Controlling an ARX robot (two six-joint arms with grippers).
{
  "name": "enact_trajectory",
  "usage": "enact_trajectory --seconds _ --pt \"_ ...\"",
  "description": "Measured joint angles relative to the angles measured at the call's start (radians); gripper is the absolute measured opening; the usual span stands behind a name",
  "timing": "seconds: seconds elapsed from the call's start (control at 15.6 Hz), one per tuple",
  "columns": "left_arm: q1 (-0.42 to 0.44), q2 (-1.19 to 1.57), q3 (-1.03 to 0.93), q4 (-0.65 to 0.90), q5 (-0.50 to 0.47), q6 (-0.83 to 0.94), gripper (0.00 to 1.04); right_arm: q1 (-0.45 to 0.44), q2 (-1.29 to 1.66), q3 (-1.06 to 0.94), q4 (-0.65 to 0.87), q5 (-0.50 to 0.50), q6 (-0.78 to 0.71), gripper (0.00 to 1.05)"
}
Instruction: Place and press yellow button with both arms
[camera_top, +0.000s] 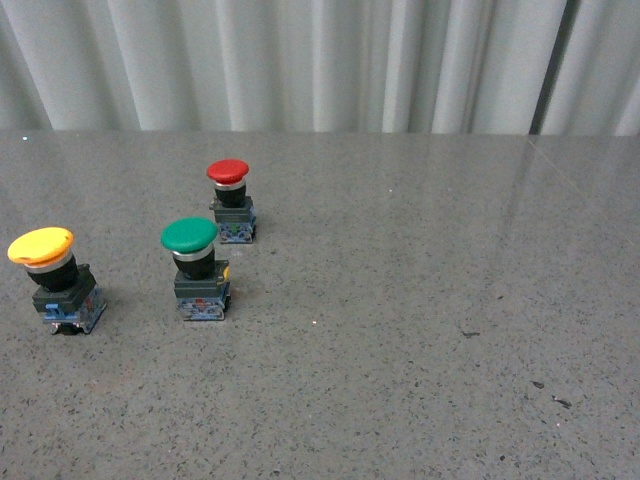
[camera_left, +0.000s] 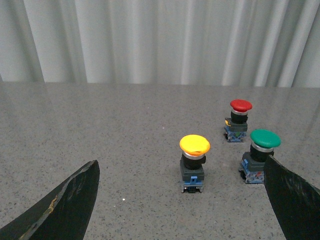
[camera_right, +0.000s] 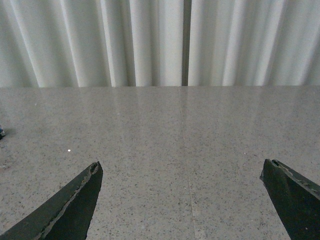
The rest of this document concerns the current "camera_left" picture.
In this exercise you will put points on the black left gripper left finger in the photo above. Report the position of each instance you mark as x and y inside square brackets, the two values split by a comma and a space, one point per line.
[63, 214]

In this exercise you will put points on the yellow mushroom push button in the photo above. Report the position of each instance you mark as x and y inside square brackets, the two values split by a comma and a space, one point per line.
[194, 148]

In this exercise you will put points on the red mushroom push button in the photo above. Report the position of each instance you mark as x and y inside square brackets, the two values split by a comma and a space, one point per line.
[236, 125]

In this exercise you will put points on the green mushroom push button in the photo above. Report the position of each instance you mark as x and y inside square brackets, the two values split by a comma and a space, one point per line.
[263, 143]

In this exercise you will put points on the white pleated curtain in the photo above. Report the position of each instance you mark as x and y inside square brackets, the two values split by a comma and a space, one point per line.
[262, 43]

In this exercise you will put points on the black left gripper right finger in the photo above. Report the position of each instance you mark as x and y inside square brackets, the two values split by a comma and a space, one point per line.
[295, 202]

